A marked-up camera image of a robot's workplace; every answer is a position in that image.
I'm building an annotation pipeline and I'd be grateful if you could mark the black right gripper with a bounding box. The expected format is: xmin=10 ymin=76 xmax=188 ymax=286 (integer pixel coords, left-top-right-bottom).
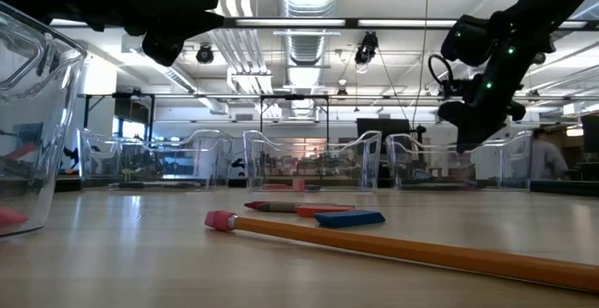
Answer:
xmin=438 ymin=100 xmax=528 ymax=154

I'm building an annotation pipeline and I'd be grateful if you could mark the green crayon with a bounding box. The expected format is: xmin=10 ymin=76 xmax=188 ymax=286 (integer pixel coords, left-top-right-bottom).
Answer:
xmin=400 ymin=183 xmax=450 ymax=191

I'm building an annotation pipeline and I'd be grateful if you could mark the orange pencil with pink eraser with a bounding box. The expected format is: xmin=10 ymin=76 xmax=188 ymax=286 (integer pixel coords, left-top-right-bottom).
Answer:
xmin=204 ymin=210 xmax=599 ymax=294
xmin=0 ymin=207 xmax=29 ymax=229

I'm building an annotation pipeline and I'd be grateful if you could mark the purple pen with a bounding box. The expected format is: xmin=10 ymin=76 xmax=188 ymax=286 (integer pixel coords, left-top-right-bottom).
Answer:
xmin=139 ymin=180 xmax=210 ymax=186

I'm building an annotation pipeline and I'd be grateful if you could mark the red crayon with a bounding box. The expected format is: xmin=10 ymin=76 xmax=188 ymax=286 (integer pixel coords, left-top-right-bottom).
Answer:
xmin=243 ymin=199 xmax=357 ymax=210

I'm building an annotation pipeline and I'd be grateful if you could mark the clear plastic bin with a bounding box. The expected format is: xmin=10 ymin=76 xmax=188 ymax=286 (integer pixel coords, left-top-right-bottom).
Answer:
xmin=0 ymin=1 xmax=88 ymax=239
xmin=77 ymin=128 xmax=235 ymax=192
xmin=242 ymin=129 xmax=383 ymax=193
xmin=384 ymin=132 xmax=533 ymax=192

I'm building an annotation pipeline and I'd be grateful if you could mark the person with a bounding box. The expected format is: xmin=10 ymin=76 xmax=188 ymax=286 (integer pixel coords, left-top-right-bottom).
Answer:
xmin=531 ymin=127 xmax=570 ymax=182

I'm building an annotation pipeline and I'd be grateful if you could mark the black monitor screen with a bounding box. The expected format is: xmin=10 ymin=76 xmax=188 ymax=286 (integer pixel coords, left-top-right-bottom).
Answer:
xmin=581 ymin=113 xmax=599 ymax=154
xmin=356 ymin=118 xmax=412 ymax=143

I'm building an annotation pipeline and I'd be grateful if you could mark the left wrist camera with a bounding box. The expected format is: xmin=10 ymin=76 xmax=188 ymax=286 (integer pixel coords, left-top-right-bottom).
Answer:
xmin=141 ymin=29 xmax=188 ymax=68

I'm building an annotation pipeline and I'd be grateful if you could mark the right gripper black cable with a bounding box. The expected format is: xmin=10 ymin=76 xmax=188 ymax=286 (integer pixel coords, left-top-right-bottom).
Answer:
xmin=428 ymin=53 xmax=455 ymax=95

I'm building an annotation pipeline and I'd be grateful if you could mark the black gantry frame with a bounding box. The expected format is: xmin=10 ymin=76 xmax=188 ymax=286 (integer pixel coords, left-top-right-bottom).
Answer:
xmin=259 ymin=94 xmax=330 ymax=134
xmin=82 ymin=93 xmax=155 ymax=140

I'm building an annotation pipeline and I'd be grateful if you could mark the thin hanging cable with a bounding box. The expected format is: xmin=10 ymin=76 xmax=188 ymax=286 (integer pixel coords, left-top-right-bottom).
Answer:
xmin=411 ymin=0 xmax=431 ymax=129

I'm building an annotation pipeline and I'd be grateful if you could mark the black overhead rail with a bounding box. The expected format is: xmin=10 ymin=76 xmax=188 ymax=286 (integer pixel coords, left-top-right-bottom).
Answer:
xmin=46 ymin=16 xmax=599 ymax=31

